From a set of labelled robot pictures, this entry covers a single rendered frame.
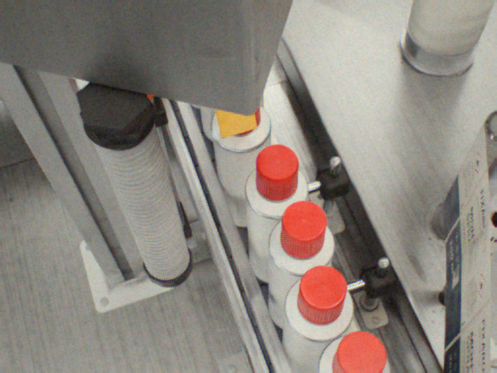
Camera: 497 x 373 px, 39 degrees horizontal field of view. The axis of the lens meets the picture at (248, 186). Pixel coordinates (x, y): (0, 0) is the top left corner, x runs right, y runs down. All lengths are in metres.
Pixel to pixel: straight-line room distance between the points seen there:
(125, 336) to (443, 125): 0.42
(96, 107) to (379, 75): 0.56
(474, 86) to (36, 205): 0.52
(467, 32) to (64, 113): 0.47
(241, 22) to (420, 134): 0.56
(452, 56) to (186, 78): 0.56
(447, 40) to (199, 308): 0.39
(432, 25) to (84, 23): 0.55
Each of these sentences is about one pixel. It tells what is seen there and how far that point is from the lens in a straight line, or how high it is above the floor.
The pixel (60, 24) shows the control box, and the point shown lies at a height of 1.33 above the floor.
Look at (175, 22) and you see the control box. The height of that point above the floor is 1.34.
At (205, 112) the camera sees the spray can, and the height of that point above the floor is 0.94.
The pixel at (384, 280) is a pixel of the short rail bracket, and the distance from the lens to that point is 0.67.
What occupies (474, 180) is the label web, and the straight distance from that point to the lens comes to 0.61.
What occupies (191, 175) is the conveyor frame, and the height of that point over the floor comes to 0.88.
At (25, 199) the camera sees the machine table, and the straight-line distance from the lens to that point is 0.84.
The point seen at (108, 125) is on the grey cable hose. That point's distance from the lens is 0.31.
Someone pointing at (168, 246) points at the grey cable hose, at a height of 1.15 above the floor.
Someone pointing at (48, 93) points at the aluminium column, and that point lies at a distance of 0.48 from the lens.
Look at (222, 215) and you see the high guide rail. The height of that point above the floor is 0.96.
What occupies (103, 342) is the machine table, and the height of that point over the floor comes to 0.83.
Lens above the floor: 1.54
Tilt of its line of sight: 62 degrees down
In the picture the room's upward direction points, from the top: 3 degrees counter-clockwise
